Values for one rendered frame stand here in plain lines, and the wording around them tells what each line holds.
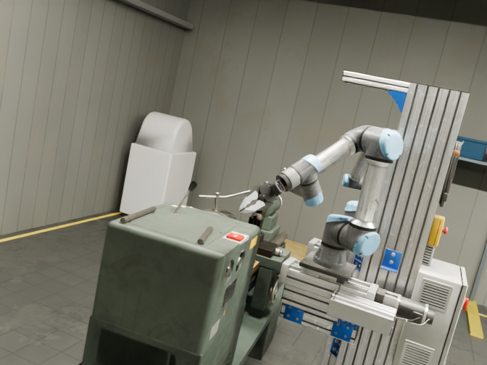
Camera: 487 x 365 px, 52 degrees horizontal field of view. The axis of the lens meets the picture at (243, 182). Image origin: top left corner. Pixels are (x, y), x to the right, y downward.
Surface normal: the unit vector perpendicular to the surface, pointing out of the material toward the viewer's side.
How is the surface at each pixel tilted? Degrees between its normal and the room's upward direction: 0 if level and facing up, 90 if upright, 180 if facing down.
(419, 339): 90
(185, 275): 90
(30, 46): 90
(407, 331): 90
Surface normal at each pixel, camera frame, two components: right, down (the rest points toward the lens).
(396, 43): -0.36, 0.08
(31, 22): 0.91, 0.26
